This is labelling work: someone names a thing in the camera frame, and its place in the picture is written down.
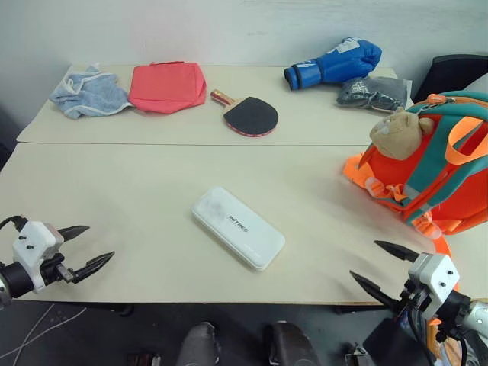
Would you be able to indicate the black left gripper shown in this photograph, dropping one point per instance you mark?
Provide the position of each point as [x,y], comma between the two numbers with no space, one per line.
[53,268]

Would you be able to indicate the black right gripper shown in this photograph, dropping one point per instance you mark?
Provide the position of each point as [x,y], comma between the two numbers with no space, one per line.
[413,299]

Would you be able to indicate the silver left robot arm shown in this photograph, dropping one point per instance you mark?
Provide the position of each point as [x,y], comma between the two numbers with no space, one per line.
[15,278]

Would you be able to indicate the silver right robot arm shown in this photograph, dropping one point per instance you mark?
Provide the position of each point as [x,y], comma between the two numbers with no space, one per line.
[461,312]

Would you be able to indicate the orange and teal backpack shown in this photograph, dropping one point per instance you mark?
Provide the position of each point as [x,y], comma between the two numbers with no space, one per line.
[434,179]

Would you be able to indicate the white rectangular case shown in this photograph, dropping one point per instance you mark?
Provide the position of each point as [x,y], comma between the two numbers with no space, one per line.
[238,228]

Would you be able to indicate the black flat panel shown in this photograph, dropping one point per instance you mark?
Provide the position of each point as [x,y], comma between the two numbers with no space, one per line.
[392,343]

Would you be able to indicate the tan plush bear toy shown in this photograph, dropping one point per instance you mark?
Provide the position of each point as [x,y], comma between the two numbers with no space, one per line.
[392,133]

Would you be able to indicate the grey rounded shape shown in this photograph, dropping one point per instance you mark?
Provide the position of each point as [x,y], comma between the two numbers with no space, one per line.
[198,345]

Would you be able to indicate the light blue towel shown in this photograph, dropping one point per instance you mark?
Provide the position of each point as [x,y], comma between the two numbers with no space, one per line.
[91,93]

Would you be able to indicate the grey plastic bag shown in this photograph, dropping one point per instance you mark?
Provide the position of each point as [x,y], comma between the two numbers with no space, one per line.
[375,93]

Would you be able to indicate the pink fabric pouch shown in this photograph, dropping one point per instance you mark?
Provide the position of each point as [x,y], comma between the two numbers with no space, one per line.
[165,87]

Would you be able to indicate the black and red table tennis paddle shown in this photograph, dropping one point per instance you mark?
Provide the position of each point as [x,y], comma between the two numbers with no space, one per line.
[249,116]

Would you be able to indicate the black chair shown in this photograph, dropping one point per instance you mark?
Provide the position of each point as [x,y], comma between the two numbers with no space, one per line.
[446,74]

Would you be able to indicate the blue boxing glove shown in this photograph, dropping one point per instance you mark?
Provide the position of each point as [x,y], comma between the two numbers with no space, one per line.
[335,63]

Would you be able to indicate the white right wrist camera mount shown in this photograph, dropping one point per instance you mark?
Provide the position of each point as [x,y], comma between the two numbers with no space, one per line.
[434,276]

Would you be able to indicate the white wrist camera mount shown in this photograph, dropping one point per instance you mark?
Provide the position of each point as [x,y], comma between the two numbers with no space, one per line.
[434,276]
[32,242]

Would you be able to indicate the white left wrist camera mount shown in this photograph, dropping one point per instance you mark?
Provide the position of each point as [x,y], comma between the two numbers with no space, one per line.
[32,242]

